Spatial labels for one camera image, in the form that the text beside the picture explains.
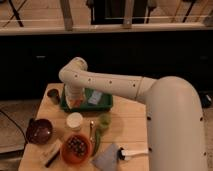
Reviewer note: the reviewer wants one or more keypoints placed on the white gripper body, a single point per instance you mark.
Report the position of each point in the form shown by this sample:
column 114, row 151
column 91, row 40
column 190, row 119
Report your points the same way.
column 73, row 94

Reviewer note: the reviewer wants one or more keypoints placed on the small red apple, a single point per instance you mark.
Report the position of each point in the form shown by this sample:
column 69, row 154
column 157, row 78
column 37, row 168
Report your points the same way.
column 76, row 103

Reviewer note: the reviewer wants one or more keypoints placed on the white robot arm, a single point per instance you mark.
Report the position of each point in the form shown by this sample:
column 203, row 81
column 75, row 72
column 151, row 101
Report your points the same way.
column 175, row 126

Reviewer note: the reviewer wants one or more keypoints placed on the dark metal cup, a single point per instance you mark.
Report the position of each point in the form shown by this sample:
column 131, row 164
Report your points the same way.
column 53, row 94

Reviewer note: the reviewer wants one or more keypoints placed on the white paper cup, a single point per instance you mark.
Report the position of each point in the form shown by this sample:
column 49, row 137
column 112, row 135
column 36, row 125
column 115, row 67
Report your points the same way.
column 74, row 121

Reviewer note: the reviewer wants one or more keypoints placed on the green plastic cup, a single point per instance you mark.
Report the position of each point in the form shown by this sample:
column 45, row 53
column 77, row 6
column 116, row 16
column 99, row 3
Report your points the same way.
column 104, row 121

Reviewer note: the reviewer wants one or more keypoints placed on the grey sponge in tray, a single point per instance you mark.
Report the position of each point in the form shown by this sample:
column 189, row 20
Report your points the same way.
column 95, row 97

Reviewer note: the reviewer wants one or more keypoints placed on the green plastic tray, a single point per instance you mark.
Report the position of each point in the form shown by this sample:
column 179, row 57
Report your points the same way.
column 105, row 103

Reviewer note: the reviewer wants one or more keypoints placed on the metal spoon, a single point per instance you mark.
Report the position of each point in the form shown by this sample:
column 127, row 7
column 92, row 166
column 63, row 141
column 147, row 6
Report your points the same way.
column 91, row 130

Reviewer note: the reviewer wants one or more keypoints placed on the green chili pepper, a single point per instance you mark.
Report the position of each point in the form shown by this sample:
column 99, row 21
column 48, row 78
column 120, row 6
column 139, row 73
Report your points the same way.
column 97, row 141

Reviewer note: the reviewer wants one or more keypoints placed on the purple bowl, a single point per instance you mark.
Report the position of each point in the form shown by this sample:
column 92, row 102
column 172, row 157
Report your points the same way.
column 39, row 131

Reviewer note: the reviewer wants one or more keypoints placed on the orange bowl with nuts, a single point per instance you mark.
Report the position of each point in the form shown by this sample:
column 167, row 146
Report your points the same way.
column 76, row 149

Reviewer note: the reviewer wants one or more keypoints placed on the wooden block with black edge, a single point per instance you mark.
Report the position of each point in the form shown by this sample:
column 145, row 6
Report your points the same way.
column 48, row 155

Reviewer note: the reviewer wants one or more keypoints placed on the grey cloth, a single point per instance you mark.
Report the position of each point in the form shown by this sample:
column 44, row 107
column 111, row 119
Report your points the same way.
column 108, row 159

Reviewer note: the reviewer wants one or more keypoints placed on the white handled brush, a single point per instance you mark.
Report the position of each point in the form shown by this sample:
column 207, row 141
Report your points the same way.
column 128, row 154

